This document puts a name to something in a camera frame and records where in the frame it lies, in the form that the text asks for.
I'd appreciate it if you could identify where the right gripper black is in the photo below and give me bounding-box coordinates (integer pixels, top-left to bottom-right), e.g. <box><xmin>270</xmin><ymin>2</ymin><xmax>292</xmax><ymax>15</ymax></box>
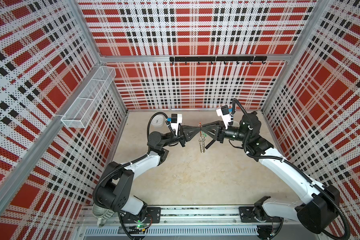
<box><xmin>201</xmin><ymin>122</ymin><xmax>249</xmax><ymax>145</ymax></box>

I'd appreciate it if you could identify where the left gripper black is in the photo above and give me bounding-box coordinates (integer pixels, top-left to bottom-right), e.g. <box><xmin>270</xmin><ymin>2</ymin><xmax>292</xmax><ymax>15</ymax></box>
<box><xmin>161</xmin><ymin>125</ymin><xmax>201</xmax><ymax>148</ymax></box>

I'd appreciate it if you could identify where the silver keyring with chain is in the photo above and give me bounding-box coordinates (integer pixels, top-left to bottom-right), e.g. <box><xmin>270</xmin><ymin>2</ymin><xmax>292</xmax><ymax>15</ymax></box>
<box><xmin>199</xmin><ymin>131</ymin><xmax>206</xmax><ymax>153</ymax></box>

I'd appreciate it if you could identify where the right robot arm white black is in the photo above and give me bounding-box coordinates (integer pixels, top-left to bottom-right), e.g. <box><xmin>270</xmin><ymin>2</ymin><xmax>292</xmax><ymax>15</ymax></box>
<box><xmin>178</xmin><ymin>99</ymin><xmax>351</xmax><ymax>240</ymax></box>

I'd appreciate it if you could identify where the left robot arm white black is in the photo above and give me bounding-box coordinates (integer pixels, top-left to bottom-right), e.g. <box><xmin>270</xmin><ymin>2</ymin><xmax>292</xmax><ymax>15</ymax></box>
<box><xmin>93</xmin><ymin>112</ymin><xmax>201</xmax><ymax>223</ymax></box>

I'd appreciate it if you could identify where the black wrist watch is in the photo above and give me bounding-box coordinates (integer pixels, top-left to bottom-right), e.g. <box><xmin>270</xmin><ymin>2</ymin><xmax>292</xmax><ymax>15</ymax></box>
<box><xmin>205</xmin><ymin>140</ymin><xmax>216</xmax><ymax>150</ymax></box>

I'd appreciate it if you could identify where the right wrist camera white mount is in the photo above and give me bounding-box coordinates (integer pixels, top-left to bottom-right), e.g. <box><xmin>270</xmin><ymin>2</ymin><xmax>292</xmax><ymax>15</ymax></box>
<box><xmin>216</xmin><ymin>105</ymin><xmax>234</xmax><ymax>130</ymax></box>

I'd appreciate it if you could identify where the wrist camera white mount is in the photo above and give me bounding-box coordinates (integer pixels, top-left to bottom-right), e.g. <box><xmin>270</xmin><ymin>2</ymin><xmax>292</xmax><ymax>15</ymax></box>
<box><xmin>167</xmin><ymin>114</ymin><xmax>183</xmax><ymax>136</ymax></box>
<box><xmin>216</xmin><ymin>105</ymin><xmax>234</xmax><ymax>130</ymax></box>

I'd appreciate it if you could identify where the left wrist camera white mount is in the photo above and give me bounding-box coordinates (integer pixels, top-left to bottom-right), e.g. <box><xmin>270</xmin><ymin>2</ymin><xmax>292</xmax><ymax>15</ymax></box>
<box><xmin>167</xmin><ymin>114</ymin><xmax>183</xmax><ymax>136</ymax></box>

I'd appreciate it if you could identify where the black hook rail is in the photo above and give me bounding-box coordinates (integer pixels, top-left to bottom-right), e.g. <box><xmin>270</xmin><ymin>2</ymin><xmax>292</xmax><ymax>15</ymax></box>
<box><xmin>169</xmin><ymin>56</ymin><xmax>268</xmax><ymax>63</ymax></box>

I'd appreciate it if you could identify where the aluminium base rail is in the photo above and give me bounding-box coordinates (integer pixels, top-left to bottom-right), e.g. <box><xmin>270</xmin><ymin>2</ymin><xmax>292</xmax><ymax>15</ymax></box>
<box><xmin>74</xmin><ymin>204</ymin><xmax>328</xmax><ymax>240</ymax></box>

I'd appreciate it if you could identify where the white wire mesh basket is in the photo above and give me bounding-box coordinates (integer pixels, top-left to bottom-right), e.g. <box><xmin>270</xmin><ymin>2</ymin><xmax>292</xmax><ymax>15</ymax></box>
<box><xmin>62</xmin><ymin>66</ymin><xmax>116</xmax><ymax>129</ymax></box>

